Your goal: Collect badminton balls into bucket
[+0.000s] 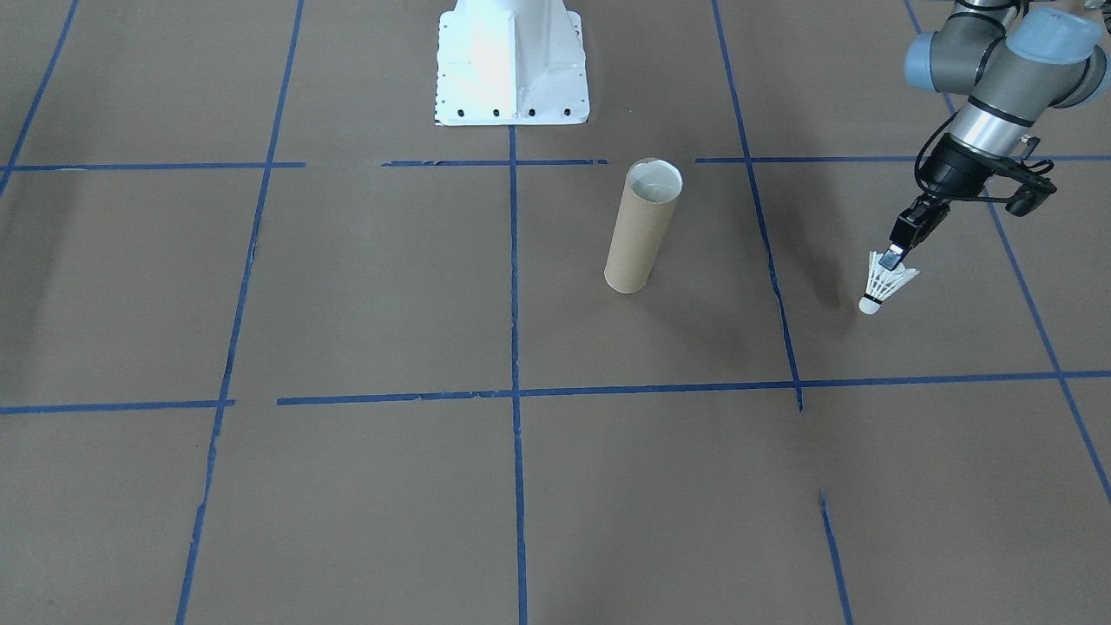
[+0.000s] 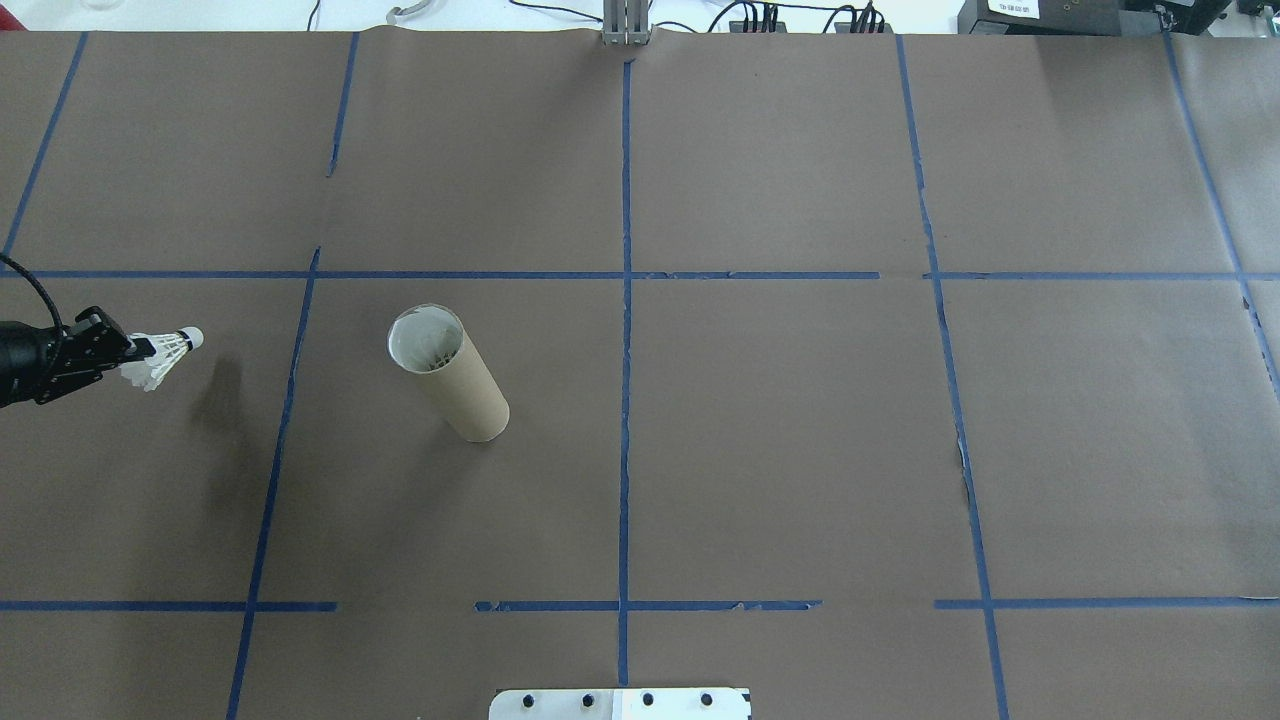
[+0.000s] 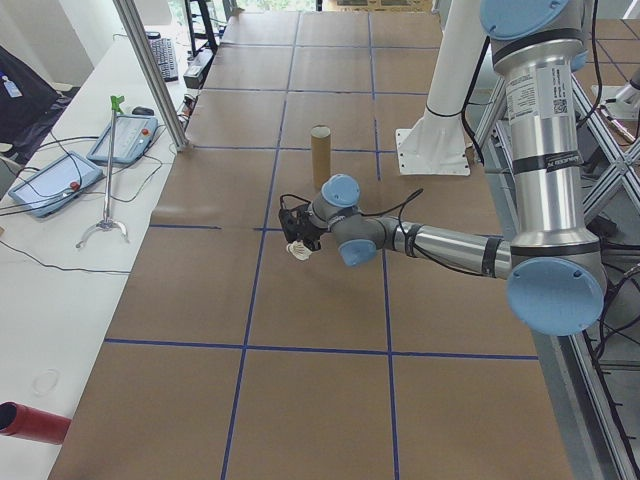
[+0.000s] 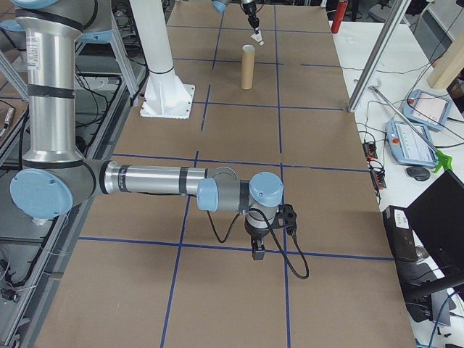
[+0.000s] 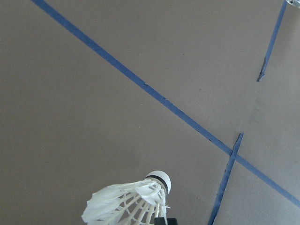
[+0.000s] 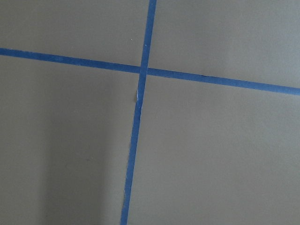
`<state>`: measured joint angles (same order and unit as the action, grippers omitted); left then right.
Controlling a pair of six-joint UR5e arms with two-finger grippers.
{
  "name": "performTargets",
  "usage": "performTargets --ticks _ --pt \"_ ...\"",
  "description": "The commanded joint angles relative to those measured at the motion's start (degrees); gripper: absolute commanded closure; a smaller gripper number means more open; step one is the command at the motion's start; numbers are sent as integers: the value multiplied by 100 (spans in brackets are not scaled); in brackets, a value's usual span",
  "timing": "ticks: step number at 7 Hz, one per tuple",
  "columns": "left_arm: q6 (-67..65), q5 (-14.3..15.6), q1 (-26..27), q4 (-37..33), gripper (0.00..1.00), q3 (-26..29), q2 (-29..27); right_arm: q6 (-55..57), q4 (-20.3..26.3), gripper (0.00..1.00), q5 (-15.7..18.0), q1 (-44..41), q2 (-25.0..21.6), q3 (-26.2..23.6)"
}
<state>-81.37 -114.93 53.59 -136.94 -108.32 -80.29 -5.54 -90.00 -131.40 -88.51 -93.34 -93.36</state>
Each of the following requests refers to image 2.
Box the white feather shuttlecock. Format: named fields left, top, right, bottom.
left=118, top=326, right=206, bottom=393
left=392, top=309, right=464, bottom=372

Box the brown cardboard tube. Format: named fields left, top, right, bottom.
left=386, top=303, right=511, bottom=444

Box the black box white label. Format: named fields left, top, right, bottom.
left=957, top=0, right=1234, bottom=38

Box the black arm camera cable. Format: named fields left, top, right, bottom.
left=0, top=253, right=65, bottom=333

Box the aluminium profile post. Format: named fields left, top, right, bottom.
left=600, top=0, right=652, bottom=47

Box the white square base plate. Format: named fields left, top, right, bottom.
left=488, top=687, right=753, bottom=720

